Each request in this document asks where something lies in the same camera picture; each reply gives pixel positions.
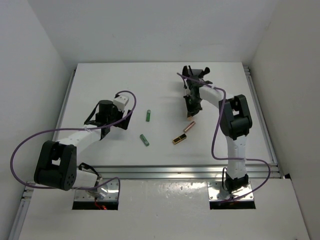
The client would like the purple cable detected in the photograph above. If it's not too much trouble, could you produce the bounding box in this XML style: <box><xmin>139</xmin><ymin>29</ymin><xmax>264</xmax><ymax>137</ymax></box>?
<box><xmin>10</xmin><ymin>90</ymin><xmax>138</xmax><ymax>201</ymax></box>
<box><xmin>176</xmin><ymin>72</ymin><xmax>272</xmax><ymax>202</ymax></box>

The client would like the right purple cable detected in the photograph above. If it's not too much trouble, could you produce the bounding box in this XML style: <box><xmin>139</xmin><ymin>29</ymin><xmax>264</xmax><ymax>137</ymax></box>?
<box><xmin>176</xmin><ymin>72</ymin><xmax>272</xmax><ymax>202</ymax></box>

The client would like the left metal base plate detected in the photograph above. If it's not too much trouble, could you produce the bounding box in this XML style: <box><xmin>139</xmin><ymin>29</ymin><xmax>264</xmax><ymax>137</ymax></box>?
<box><xmin>74</xmin><ymin>179</ymin><xmax>120</xmax><ymax>202</ymax></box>

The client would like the black gold lipstick case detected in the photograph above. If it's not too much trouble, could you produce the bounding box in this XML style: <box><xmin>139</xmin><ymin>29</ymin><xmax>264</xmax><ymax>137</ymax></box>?
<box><xmin>172</xmin><ymin>133</ymin><xmax>187</xmax><ymax>145</ymax></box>

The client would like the metal base plate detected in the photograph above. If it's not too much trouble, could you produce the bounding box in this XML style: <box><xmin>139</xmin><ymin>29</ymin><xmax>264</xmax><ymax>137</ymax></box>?
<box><xmin>207</xmin><ymin>181</ymin><xmax>255</xmax><ymax>202</ymax></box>
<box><xmin>74</xmin><ymin>179</ymin><xmax>120</xmax><ymax>202</ymax></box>

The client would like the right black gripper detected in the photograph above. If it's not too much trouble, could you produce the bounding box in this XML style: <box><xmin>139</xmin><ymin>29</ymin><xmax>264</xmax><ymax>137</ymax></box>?
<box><xmin>183</xmin><ymin>94</ymin><xmax>203</xmax><ymax>118</ymax></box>

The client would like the black fan makeup brush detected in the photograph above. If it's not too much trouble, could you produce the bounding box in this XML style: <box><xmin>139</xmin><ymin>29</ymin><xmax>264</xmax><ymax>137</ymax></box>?
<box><xmin>182</xmin><ymin>65</ymin><xmax>193</xmax><ymax>77</ymax></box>

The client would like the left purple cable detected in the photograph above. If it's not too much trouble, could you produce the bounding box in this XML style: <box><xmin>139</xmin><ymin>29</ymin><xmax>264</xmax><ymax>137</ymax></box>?
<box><xmin>10</xmin><ymin>90</ymin><xmax>138</xmax><ymax>201</ymax></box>

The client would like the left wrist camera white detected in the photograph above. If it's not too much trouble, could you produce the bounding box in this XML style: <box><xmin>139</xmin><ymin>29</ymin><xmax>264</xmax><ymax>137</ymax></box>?
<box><xmin>112</xmin><ymin>95</ymin><xmax>129</xmax><ymax>112</ymax></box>

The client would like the green lip balm tube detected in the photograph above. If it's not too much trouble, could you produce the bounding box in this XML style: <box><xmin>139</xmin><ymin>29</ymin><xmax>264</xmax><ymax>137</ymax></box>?
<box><xmin>146</xmin><ymin>109</ymin><xmax>151</xmax><ymax>122</ymax></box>
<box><xmin>139</xmin><ymin>134</ymin><xmax>150</xmax><ymax>147</ymax></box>

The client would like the aluminium table frame rail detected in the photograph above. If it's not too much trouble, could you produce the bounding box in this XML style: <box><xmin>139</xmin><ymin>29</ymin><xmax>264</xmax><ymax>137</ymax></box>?
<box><xmin>93</xmin><ymin>163</ymin><xmax>283</xmax><ymax>180</ymax></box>

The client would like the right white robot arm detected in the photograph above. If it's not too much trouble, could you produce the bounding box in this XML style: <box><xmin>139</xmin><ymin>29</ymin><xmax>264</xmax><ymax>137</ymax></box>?
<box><xmin>182</xmin><ymin>76</ymin><xmax>253</xmax><ymax>193</ymax></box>

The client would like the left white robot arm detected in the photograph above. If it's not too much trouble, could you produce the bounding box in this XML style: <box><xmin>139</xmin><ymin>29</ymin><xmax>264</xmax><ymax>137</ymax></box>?
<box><xmin>34</xmin><ymin>95</ymin><xmax>131</xmax><ymax>191</ymax></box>

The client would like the rose gold lipstick tube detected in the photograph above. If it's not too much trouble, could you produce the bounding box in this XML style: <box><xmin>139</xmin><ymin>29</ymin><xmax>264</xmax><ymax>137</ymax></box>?
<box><xmin>183</xmin><ymin>121</ymin><xmax>196</xmax><ymax>133</ymax></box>

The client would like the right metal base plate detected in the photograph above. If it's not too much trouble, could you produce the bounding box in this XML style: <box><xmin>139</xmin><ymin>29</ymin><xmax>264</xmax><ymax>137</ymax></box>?
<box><xmin>207</xmin><ymin>181</ymin><xmax>255</xmax><ymax>202</ymax></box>

